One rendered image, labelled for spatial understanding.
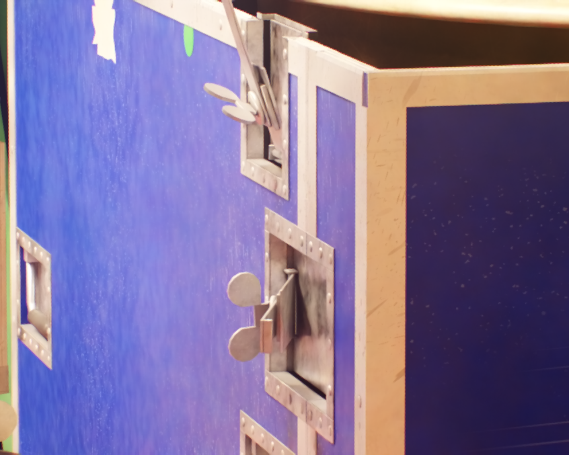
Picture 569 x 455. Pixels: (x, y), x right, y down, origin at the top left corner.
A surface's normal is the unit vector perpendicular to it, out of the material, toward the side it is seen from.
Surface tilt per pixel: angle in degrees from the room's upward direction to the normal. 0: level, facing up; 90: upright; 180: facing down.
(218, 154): 90
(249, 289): 96
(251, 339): 96
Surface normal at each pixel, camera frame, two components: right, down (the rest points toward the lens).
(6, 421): 0.23, -0.07
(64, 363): -0.97, 0.04
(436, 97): 0.26, 0.16
